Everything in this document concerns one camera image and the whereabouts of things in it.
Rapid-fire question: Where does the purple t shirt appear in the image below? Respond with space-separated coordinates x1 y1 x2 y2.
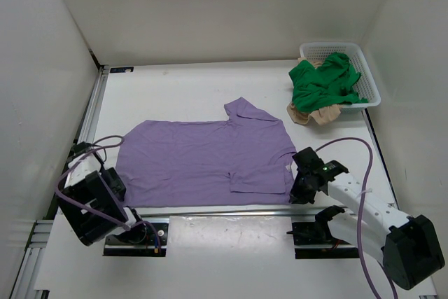
116 97 296 207

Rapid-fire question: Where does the green t shirt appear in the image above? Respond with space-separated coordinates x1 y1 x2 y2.
288 53 368 113

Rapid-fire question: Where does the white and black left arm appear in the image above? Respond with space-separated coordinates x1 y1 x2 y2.
57 142 148 246

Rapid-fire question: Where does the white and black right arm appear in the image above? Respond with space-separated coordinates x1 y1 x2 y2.
289 147 445 290

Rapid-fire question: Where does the beige t shirt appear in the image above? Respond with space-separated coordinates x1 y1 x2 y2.
287 57 341 125

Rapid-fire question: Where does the white plastic basket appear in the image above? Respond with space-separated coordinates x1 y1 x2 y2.
300 42 381 113

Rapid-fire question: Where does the blue label sticker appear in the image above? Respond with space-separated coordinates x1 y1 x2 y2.
109 67 134 74

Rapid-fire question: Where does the aluminium table edge rail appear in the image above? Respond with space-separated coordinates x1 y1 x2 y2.
136 206 398 219

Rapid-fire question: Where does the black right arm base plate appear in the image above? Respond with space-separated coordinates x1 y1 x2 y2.
286 206 359 260

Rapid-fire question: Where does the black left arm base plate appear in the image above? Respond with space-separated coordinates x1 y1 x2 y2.
103 217 169 258

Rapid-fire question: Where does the aluminium left frame rail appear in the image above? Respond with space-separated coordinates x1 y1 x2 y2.
9 65 109 298

